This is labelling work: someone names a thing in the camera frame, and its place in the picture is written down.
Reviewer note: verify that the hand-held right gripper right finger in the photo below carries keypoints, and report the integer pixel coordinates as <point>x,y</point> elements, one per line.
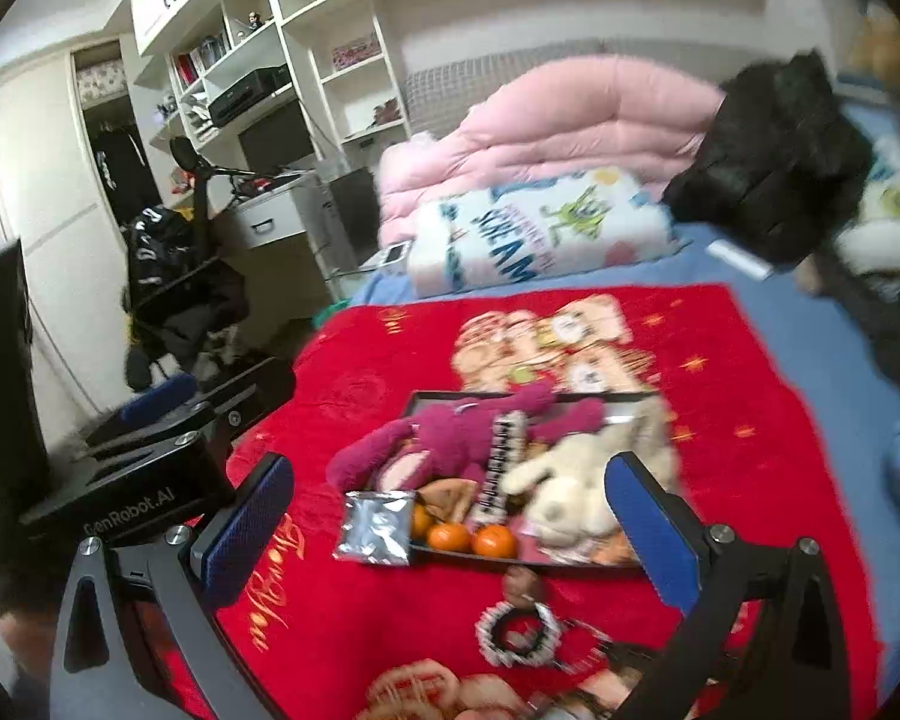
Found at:
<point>652,536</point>

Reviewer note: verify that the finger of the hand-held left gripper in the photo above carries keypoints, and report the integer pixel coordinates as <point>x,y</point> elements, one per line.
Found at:
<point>157,397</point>
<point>259,386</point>

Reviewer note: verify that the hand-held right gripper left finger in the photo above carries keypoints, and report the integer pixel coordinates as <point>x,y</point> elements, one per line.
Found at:
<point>244,536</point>

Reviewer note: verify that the black shallow box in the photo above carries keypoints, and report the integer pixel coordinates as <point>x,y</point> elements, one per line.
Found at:
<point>570,568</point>

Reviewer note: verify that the white plush dog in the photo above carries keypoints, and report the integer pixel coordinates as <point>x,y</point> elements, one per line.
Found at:
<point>570,487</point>

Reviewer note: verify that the square foil badge packet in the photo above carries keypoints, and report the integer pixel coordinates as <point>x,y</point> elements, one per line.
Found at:
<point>375,529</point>

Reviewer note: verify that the small orange tangerine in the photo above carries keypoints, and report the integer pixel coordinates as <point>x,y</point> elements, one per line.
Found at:
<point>495,542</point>
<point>420,521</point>
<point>448,538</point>

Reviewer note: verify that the white fluffy hair clip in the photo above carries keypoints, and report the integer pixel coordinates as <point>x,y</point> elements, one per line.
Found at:
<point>499,465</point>

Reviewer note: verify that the triangular snack packet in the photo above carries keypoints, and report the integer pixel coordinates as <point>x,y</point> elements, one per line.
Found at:
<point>450,501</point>

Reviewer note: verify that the brown flat snack packet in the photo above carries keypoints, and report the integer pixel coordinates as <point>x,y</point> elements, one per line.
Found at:
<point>615,549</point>

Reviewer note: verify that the red printed blanket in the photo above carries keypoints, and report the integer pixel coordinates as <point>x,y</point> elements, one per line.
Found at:
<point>375,390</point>

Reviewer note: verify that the brown capybara figurine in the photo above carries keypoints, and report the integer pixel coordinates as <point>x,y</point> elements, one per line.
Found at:
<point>525,585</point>

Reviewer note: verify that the white desk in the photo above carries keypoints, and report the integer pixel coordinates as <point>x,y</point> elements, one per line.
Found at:
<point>277,217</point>

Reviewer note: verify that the magenta plush toy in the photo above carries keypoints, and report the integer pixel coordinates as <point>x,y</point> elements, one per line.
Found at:
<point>435,435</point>

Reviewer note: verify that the small white pink device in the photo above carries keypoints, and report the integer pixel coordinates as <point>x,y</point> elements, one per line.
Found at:
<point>396,255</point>

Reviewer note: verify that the black white scrunchie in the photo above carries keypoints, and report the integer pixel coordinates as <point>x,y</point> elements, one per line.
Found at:
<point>487,634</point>

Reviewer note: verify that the black computer tower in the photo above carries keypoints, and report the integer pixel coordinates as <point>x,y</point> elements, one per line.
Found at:
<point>354,217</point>

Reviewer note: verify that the black office chair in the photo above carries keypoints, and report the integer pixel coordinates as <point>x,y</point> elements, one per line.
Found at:
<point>195,187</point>

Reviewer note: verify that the hanging black garment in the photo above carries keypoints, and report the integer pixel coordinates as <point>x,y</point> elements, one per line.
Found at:
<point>124,161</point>

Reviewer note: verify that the computer monitor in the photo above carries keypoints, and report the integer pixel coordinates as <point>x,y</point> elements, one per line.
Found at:
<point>277,139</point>

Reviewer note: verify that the white slim remote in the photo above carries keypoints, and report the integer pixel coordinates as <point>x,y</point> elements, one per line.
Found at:
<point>739,261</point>

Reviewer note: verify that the black printer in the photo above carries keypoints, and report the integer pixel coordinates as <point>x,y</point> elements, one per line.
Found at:
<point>247,94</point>

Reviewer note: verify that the small dark figurine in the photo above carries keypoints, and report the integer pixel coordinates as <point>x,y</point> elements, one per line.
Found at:
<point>386,112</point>

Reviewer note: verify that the dark clothes pile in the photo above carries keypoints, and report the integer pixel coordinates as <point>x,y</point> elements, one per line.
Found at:
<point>870,315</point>

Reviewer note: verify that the white cartoon printed blanket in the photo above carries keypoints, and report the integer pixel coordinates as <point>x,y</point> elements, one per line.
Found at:
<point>540,232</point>

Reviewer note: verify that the white bookshelf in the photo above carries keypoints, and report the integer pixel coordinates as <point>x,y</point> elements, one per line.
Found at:
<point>315,60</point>

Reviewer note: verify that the row of books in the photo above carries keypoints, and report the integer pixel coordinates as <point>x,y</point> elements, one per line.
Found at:
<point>202,56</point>

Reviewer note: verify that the pink box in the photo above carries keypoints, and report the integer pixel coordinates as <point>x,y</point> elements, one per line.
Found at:
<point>356,51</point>

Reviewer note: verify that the grey checked headboard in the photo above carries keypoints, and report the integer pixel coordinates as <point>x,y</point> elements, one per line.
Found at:
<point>450,86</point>

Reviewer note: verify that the black puffer jacket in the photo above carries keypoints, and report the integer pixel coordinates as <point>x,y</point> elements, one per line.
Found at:
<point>772,157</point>

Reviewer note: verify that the pink duvet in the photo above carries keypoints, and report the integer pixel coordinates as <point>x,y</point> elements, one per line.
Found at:
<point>555,120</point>

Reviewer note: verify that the white cartoon pillow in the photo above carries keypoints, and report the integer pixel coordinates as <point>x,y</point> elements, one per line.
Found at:
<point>889,202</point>

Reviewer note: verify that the brown teddy bear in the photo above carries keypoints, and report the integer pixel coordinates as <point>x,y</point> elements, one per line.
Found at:
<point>881,45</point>

